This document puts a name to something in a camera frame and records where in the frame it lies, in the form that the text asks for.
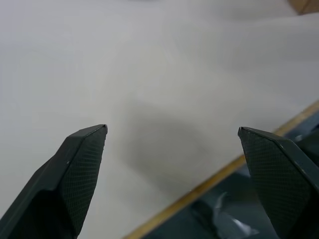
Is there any brown cardboard box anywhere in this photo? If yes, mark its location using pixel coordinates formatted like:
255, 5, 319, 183
286, 0, 319, 15

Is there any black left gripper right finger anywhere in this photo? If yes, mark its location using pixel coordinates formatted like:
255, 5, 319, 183
237, 126, 319, 239

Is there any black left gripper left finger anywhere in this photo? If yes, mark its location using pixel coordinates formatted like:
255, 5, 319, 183
0, 123, 108, 239

